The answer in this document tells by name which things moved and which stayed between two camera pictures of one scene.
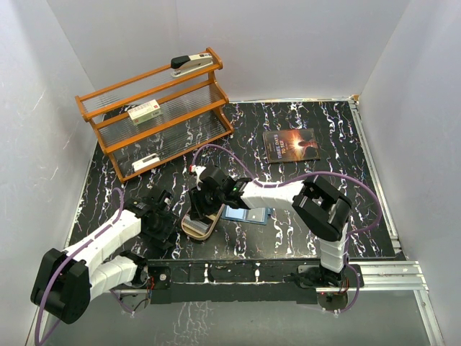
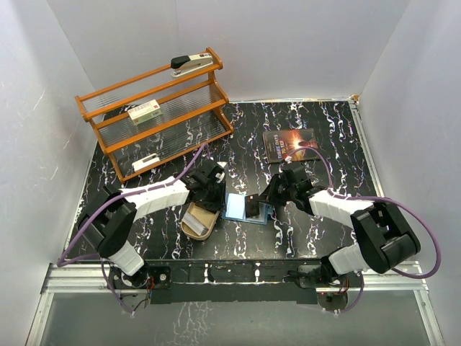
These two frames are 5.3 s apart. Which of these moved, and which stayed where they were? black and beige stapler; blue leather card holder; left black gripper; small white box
Moved: left black gripper
Stayed: black and beige stapler; blue leather card holder; small white box
